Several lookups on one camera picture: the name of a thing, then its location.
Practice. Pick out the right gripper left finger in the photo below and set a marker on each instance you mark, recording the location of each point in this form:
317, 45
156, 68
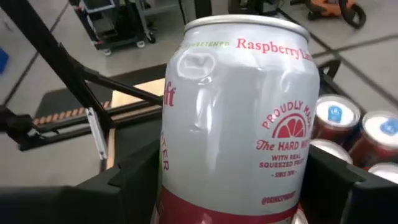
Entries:
93, 202

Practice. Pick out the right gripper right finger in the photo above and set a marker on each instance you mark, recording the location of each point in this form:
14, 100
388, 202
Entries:
348, 202

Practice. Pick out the red soda can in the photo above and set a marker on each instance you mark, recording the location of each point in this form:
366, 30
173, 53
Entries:
331, 150

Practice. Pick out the silver blue slim can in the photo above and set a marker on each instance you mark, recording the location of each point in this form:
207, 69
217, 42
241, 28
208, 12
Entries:
385, 127
335, 113

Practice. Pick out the pink and white can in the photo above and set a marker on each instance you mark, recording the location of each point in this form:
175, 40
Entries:
233, 124

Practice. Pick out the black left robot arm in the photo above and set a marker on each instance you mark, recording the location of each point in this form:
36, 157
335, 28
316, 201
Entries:
14, 126

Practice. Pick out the grey wheeled cart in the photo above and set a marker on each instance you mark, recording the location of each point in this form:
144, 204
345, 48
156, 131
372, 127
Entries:
115, 21

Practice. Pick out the orange shop vacuum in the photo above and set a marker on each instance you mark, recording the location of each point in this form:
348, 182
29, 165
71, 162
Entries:
329, 6

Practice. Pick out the silver metal bracket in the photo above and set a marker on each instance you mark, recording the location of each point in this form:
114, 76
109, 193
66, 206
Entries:
96, 133

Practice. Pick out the black aluminium table frame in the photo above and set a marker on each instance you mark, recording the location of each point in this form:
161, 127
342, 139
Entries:
46, 40

